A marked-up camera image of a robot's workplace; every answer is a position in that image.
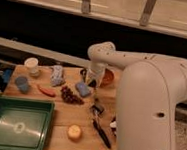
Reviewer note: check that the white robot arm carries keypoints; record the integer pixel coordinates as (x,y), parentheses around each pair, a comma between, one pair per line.
(150,87)

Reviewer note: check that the orange carrot toy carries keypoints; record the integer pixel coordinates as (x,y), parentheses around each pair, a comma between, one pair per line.
(45,91)

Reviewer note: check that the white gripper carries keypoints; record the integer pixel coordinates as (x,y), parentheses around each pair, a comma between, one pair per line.
(95,74)

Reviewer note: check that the wooden board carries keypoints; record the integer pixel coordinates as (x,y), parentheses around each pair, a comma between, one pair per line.
(66,115)

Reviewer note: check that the red bowl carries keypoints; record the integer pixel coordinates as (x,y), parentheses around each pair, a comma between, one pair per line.
(108,78)

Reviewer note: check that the dark grape bunch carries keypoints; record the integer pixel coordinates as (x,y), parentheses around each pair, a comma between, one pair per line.
(69,97)

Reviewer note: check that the black handled utensil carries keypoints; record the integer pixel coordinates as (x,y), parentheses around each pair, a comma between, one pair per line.
(97,110)

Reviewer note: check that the white plastic cup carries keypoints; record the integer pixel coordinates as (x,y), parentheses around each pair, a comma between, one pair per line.
(32,65)

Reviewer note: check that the yellow round sponge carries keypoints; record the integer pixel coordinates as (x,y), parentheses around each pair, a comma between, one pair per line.
(74,132)

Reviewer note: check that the small dark metal cup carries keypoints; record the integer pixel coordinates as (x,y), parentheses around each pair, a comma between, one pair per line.
(83,73)

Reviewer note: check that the green plastic tray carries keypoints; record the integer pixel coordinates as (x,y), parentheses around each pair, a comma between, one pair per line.
(24,123)

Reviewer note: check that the red white object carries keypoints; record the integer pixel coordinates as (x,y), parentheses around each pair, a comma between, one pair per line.
(113,126)

